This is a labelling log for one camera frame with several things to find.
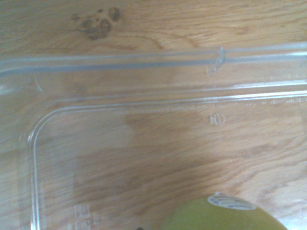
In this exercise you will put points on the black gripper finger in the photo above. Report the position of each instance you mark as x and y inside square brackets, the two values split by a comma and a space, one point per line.
[140, 228]

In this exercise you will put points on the green apple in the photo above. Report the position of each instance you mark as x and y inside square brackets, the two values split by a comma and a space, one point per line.
[216, 218]

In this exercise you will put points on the clear plastic container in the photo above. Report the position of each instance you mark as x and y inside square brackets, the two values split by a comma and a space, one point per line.
[144, 62]

